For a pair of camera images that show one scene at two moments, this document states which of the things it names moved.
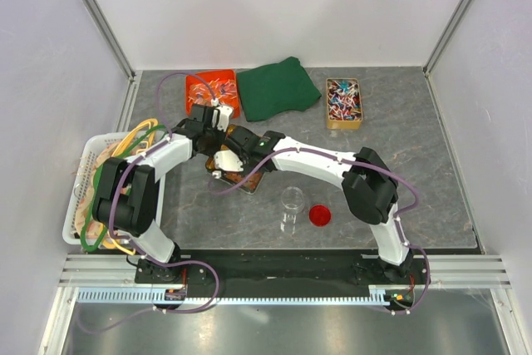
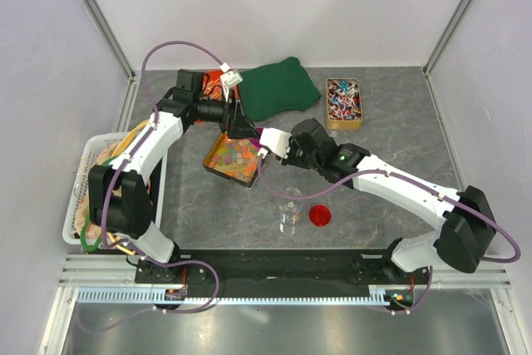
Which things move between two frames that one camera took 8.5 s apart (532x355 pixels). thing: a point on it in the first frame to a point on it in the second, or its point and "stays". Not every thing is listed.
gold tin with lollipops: [343, 103] stays
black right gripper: [247, 170] to [289, 160]
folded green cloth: [272, 90] stays
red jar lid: [319, 215] stays
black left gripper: [221, 135] to [235, 124]
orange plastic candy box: [215, 87] stays
